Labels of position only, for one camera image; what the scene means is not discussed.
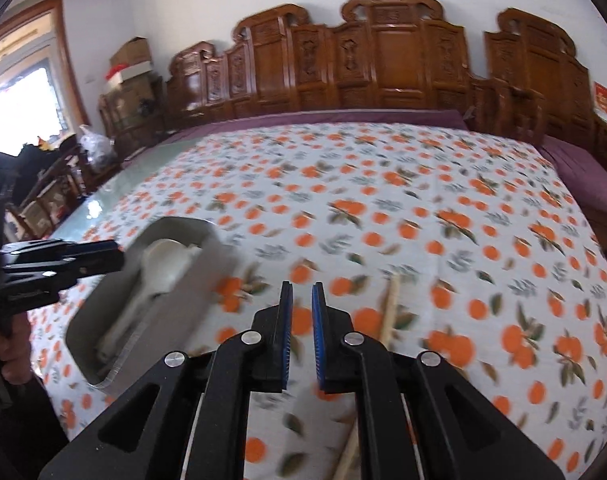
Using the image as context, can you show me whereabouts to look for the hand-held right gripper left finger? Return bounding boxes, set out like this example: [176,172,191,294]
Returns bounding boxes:
[36,281,294,480]

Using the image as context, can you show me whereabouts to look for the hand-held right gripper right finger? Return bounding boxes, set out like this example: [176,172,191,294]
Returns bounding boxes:
[311,281,567,480]

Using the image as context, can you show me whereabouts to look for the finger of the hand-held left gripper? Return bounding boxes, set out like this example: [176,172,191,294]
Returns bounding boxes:
[2,259,125,285]
[0,240,122,264]

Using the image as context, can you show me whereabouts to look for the light bamboo chopstick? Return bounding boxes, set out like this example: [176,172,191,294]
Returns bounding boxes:
[332,276,402,480]

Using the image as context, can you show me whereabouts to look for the white plastic ladle spoon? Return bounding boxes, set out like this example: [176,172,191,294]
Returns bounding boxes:
[97,238,187,361]

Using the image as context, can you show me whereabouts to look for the grey metal tray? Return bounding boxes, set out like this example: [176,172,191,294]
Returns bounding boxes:
[64,215,242,391]

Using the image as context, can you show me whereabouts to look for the person's left hand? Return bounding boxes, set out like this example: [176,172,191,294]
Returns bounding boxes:
[0,315,33,386]

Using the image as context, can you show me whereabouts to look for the wooden chair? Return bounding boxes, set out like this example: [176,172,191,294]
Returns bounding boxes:
[5,145,86,242]

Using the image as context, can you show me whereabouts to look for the dark cloth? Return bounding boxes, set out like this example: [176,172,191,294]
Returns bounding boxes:
[17,137,65,162]

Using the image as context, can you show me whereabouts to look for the clear plastic bag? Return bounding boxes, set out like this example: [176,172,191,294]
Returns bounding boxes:
[78,124,117,170]

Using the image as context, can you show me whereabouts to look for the orange fruit print tablecloth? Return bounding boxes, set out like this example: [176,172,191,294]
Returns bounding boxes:
[27,122,607,480]

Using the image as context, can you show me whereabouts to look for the wooden side cabinet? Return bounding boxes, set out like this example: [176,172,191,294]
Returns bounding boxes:
[98,77,167,162]

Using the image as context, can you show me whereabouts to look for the person's dark trousers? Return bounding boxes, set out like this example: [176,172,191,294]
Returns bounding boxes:
[0,377,70,480]

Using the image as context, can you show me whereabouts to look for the white and red box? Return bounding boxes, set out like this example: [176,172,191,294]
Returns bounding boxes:
[105,62,155,85]

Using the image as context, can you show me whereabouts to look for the brown cardboard box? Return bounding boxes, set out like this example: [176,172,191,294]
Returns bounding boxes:
[110,37,152,69]

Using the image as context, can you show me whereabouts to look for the long purple bench cushion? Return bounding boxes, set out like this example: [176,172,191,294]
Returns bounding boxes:
[165,108,470,145]

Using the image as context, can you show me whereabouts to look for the long carved wooden bench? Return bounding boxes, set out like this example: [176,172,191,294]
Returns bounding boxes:
[165,0,485,133]

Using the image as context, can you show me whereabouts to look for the short purple bench cushion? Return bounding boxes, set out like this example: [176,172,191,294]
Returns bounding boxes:
[537,135,607,222]

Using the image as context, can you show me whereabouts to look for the carved wooden armchair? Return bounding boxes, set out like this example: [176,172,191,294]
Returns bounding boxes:
[482,7,607,163]

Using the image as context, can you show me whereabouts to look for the window with wooden frame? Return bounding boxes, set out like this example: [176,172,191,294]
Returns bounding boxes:
[0,0,90,158]

